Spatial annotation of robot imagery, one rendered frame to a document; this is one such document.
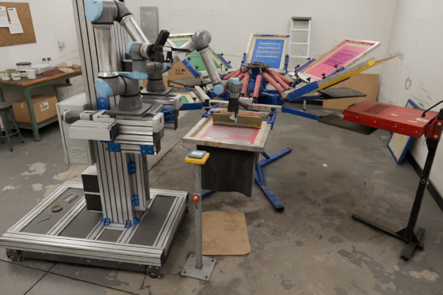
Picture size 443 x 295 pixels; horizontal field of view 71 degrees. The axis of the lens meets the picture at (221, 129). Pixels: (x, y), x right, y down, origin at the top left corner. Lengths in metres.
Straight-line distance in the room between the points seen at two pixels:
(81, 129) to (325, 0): 5.46
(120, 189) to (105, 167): 0.21
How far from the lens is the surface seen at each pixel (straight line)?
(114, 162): 2.45
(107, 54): 1.89
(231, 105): 2.52
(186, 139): 2.24
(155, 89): 2.45
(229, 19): 6.84
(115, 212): 2.70
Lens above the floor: 1.85
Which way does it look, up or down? 21 degrees down
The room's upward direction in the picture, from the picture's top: 1 degrees clockwise
